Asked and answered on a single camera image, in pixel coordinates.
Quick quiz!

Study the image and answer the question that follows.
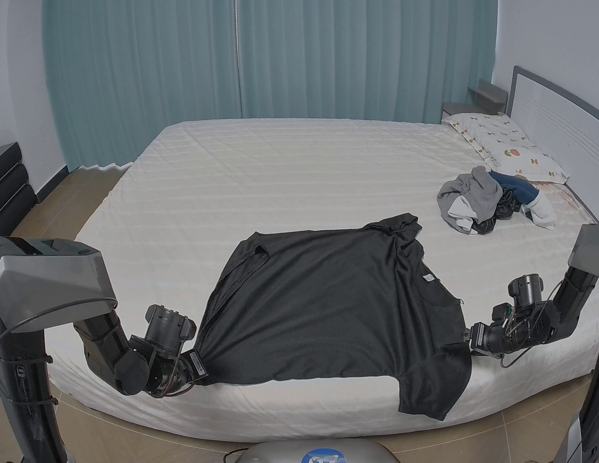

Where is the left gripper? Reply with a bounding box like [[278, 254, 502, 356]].
[[178, 349, 209, 386]]

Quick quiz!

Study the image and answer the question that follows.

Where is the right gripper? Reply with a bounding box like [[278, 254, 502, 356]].
[[470, 322, 504, 357]]

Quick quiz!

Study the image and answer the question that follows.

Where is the black T-shirt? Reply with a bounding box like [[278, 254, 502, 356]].
[[198, 213, 474, 422]]

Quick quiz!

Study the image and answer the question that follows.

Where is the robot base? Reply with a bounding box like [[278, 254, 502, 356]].
[[232, 439, 401, 463]]

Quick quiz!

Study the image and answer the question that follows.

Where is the pile of clothes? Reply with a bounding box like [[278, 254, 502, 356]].
[[437, 165, 558, 236]]

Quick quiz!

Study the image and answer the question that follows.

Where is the bed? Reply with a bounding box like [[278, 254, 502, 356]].
[[46, 66, 599, 445]]

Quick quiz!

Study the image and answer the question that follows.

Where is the white printed pillow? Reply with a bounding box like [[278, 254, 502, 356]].
[[442, 112, 570, 184]]

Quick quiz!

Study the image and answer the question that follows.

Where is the grey bedside table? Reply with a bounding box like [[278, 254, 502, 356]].
[[442, 79, 509, 124]]

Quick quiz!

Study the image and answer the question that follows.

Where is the black chest of drawers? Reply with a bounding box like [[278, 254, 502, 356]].
[[0, 143, 38, 237]]

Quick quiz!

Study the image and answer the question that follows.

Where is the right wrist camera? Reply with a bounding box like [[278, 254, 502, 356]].
[[492, 302, 515, 327]]

